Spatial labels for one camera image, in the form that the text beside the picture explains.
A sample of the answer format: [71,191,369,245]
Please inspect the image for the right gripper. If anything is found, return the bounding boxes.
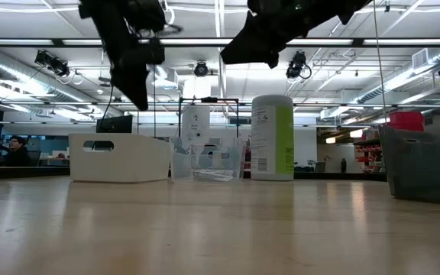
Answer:
[222,0,372,70]

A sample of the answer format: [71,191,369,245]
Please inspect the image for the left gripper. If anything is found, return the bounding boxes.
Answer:
[78,0,167,111]

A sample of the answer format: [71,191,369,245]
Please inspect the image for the black ceiling spotlight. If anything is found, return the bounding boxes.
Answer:
[34,49,71,79]
[285,50,313,83]

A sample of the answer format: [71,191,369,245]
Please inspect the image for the black computer monitor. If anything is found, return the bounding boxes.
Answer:
[95,115,134,134]

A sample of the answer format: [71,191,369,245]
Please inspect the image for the white paper sign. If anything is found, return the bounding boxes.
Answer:
[181,105,212,141]

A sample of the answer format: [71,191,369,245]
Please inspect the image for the white green wipes canister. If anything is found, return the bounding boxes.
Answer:
[250,94,296,182]

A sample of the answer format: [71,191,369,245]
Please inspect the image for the overhead light bar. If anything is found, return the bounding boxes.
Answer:
[0,37,440,48]

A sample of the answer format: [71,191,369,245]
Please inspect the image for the clear plastic container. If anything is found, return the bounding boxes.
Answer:
[170,136,245,183]

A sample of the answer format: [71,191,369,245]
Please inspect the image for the black storage shelf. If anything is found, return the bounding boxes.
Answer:
[353,137,382,173]

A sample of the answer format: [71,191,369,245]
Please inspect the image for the red storage bin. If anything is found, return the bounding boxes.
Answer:
[390,122,425,133]
[388,111,425,125]

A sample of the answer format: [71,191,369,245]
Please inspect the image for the grey plastic tray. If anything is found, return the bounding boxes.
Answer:
[377,124,440,208]

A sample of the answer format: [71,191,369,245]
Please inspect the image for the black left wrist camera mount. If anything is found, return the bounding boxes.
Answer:
[135,36,167,66]

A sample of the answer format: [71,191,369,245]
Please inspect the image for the black overhead camera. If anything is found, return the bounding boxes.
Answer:
[193,60,210,78]

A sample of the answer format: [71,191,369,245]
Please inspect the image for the white bin with handle hole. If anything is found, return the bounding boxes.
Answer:
[68,133,173,183]

